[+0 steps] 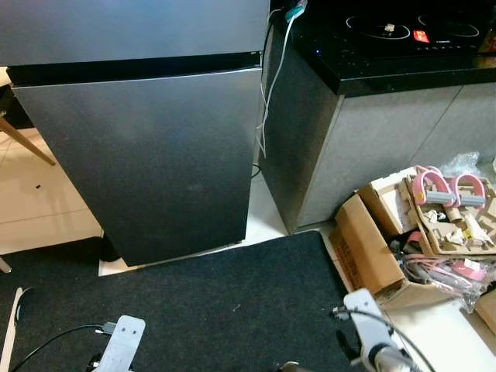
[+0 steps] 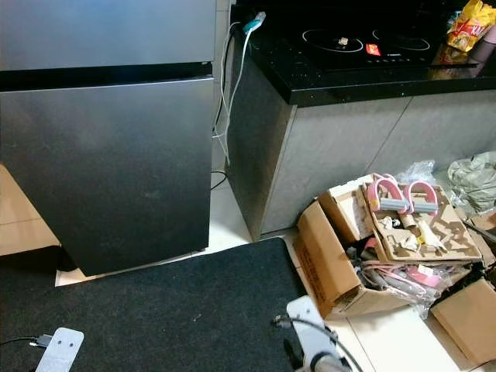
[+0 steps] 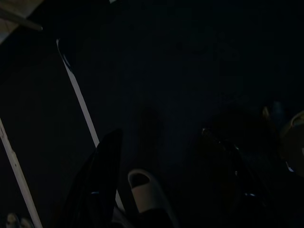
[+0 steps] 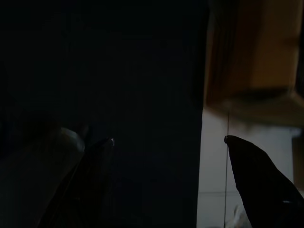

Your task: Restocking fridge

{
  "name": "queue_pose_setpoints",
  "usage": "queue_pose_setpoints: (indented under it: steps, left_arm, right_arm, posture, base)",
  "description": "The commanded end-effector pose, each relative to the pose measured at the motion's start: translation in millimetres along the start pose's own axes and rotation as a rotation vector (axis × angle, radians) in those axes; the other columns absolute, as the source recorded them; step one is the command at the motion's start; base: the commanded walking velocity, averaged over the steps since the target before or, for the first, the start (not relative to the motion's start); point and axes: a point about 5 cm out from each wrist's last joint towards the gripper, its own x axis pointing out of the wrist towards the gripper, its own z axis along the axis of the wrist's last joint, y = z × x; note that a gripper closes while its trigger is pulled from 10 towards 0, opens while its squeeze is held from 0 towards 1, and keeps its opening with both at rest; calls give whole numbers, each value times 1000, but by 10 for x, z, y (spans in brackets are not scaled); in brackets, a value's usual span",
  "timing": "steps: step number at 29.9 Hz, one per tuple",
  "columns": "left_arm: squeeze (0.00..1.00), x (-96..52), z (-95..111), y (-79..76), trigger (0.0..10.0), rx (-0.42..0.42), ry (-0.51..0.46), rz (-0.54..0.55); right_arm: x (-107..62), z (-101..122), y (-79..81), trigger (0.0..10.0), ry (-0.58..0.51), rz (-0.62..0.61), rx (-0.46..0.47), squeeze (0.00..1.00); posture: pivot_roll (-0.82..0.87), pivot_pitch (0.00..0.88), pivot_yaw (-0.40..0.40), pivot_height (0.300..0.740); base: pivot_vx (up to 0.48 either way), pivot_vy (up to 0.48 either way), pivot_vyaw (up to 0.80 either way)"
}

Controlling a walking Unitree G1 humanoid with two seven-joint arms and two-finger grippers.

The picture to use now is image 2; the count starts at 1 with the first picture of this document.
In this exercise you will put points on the small black floor object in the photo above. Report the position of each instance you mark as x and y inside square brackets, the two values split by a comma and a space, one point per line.
[66, 260]

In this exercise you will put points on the black induction cooktop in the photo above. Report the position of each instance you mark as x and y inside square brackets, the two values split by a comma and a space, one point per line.
[356, 60]

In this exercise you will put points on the yellow red snack packet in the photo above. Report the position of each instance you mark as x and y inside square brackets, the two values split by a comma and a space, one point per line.
[469, 23]

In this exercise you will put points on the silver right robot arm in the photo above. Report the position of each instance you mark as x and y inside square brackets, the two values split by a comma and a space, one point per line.
[329, 364]

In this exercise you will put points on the small closed cardboard box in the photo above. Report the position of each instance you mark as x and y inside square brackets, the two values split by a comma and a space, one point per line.
[469, 318]

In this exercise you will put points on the clear crumpled plastic wrap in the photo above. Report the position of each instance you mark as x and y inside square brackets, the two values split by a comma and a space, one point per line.
[417, 172]

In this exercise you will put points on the grey two-door fridge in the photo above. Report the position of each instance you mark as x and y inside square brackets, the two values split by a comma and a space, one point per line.
[108, 155]

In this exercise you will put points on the large black floor mat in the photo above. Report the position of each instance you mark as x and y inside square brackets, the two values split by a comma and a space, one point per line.
[163, 318]

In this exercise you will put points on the grey crumpled bag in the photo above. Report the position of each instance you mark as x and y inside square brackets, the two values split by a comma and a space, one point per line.
[473, 182]

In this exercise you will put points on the clear bag pink items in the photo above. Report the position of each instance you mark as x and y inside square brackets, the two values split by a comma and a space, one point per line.
[418, 279]

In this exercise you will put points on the brown moulded pulp tray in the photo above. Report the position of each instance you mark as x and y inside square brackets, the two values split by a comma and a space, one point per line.
[434, 240]

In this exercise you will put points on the small red packet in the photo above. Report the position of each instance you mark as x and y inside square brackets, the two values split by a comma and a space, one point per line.
[373, 49]

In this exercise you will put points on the small white brown item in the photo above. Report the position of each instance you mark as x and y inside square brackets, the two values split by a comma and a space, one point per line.
[343, 41]

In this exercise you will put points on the open brown cardboard box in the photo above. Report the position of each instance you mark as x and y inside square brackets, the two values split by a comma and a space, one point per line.
[318, 256]

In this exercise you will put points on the mauve bottle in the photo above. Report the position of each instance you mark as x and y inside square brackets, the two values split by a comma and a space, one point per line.
[484, 46]

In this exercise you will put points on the grey cabinet black countertop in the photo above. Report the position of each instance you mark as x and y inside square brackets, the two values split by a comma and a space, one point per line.
[341, 155]

